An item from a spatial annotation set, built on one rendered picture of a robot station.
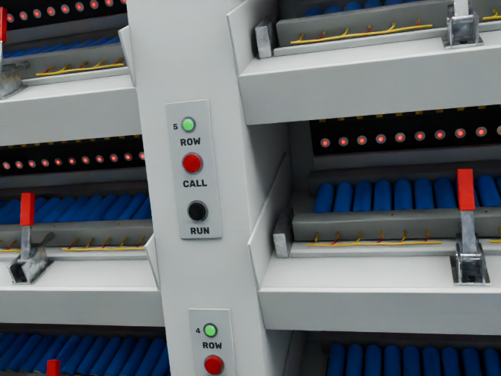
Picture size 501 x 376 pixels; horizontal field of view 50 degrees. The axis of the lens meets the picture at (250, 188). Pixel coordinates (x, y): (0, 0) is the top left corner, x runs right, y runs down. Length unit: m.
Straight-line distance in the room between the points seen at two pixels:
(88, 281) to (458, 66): 0.39
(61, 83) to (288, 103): 0.25
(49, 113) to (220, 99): 0.17
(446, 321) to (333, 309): 0.09
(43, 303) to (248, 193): 0.25
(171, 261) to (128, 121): 0.13
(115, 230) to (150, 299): 0.10
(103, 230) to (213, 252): 0.16
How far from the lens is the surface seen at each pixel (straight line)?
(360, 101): 0.45
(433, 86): 0.45
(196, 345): 0.53
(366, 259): 0.51
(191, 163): 0.47
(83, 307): 0.58
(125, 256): 0.58
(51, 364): 0.66
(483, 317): 0.49
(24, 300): 0.61
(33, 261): 0.61
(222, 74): 0.47
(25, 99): 0.56
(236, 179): 0.47
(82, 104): 0.53
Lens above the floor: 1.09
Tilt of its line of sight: 8 degrees down
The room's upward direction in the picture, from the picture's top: 5 degrees counter-clockwise
